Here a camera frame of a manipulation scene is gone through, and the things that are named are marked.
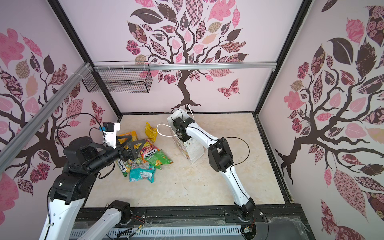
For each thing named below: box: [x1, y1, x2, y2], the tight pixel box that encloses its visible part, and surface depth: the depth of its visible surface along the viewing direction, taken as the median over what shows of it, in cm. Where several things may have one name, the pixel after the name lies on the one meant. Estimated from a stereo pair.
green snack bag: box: [145, 149, 174, 171], surface depth 91 cm
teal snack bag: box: [129, 163, 156, 184], surface depth 87 cm
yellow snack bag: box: [145, 122, 158, 143], surface depth 102 cm
